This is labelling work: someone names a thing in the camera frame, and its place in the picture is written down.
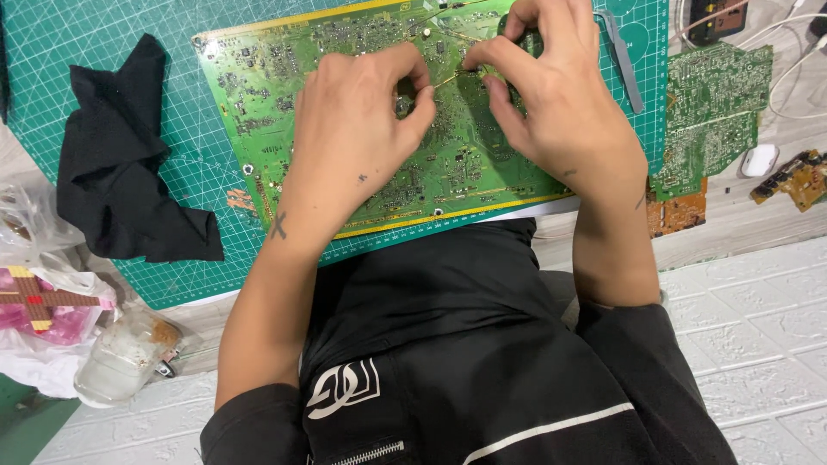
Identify white earbuds case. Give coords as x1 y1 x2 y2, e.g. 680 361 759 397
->
739 143 781 179

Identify person's black clothing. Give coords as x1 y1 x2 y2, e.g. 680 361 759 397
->
199 217 739 465

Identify pink cable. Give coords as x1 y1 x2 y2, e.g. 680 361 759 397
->
677 0 750 41

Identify person's left hand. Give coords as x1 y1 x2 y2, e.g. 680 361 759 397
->
283 42 439 217

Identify clear plastic bag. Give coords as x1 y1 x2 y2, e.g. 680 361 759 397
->
0 183 86 267

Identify thin copper wire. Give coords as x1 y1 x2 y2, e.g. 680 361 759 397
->
432 67 482 90

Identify orange-brown circuit board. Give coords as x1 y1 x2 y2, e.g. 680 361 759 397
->
645 177 709 239

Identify black cloth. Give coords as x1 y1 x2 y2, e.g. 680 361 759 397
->
56 34 225 264

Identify person's right hand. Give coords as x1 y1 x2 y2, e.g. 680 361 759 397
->
463 0 650 196

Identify toy brick cross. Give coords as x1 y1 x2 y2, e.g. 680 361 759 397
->
0 265 102 333

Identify large green circuit board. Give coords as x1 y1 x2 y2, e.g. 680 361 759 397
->
192 0 577 240

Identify green cutting mat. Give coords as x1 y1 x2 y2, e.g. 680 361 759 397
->
0 0 670 311

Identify irregular green circuit board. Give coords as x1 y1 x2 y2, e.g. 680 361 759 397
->
649 42 775 202

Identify white cable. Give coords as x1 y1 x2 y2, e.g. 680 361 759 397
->
675 0 827 121

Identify clear plastic jar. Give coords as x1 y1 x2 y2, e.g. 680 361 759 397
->
74 309 184 409

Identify yellow circuit board piece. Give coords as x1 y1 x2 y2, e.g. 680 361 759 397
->
749 149 827 213

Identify black electronic device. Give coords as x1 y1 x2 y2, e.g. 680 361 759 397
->
687 0 751 47

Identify white plastic bag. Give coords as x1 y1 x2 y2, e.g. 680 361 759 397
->
0 251 121 399

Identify grey flat ribbon strip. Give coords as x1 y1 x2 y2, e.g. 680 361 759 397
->
592 8 646 116

